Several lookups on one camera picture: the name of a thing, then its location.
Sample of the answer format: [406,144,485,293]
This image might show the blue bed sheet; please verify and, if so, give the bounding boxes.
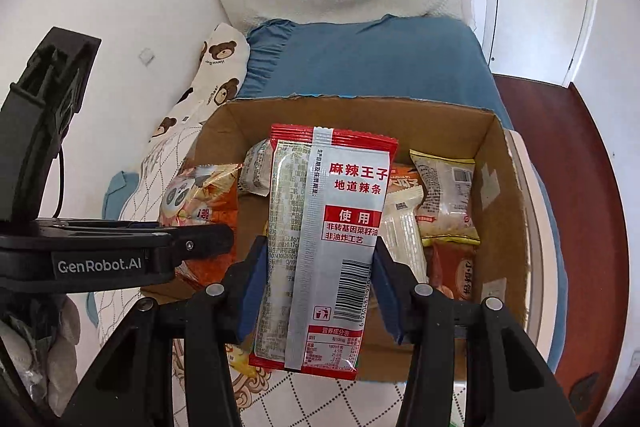
[87,14,569,376]

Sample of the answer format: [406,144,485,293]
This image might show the bear print pillow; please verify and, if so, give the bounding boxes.
[150,23,251,143]

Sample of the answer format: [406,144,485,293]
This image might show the clear bread packet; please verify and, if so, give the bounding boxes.
[410,149,481,248]

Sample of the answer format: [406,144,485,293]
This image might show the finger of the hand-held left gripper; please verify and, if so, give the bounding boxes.
[119,219,236,276]

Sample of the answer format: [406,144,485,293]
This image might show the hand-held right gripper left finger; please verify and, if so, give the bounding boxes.
[60,234,271,427]

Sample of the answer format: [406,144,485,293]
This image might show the large yellow snack packet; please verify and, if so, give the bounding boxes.
[227,342,274,378]

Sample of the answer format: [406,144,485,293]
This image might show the printed cardboard box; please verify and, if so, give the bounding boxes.
[142,94,532,383]

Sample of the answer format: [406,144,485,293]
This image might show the grey white snack packet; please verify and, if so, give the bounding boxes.
[239,139,276,197]

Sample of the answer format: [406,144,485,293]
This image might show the black cable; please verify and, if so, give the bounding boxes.
[50,147,66,218]

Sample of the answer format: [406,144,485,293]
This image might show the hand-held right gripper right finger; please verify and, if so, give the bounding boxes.
[372,238,583,427]

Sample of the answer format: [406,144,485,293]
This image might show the red white striped packet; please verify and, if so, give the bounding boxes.
[248,123,400,382]

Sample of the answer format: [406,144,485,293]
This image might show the brown red snack packet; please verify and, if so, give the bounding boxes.
[427,242,476,303]

